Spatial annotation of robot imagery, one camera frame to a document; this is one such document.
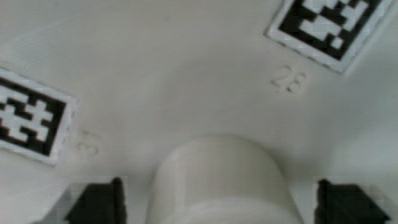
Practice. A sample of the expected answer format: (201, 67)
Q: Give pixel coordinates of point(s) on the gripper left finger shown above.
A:
(98, 208)

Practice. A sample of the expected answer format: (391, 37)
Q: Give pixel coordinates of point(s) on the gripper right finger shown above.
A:
(345, 206)

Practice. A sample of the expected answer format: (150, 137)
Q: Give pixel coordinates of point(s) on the white round table top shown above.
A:
(180, 75)

